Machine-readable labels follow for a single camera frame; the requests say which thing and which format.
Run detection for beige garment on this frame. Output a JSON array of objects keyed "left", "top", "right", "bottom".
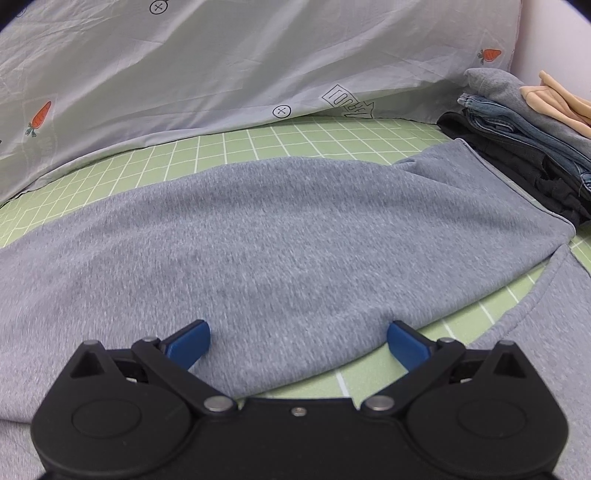
[{"left": 519, "top": 71, "right": 591, "bottom": 137}]

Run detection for grey carrot-printed quilt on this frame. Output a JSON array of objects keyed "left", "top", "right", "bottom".
[{"left": 0, "top": 0, "right": 525, "bottom": 206}]

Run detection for folded black garment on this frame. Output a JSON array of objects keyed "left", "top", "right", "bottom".
[{"left": 436, "top": 112, "right": 591, "bottom": 227}]

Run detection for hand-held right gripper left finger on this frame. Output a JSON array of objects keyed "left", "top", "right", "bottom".
[{"left": 68, "top": 319, "right": 238, "bottom": 418}]

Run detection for green checked bed sheet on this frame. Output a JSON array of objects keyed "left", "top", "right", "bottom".
[{"left": 0, "top": 115, "right": 591, "bottom": 402}]

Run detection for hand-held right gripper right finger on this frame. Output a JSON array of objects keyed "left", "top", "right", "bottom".
[{"left": 361, "top": 320, "right": 532, "bottom": 418}]

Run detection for folded blue jeans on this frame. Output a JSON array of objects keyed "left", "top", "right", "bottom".
[{"left": 458, "top": 92, "right": 591, "bottom": 190}]

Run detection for grey pants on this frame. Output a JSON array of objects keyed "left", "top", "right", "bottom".
[{"left": 0, "top": 141, "right": 591, "bottom": 480}]

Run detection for folded grey garment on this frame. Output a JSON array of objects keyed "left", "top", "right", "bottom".
[{"left": 464, "top": 68, "right": 591, "bottom": 160}]

